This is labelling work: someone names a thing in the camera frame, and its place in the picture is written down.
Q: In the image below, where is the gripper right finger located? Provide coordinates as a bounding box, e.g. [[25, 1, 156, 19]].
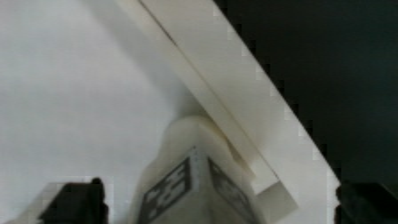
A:
[[334, 182, 398, 224]]

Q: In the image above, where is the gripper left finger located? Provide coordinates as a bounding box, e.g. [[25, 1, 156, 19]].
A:
[[16, 177, 112, 224]]

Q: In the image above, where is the white leg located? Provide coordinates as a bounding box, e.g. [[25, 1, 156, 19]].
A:
[[131, 116, 266, 224]]

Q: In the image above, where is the white square tabletop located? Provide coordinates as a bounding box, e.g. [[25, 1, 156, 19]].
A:
[[0, 0, 339, 224]]

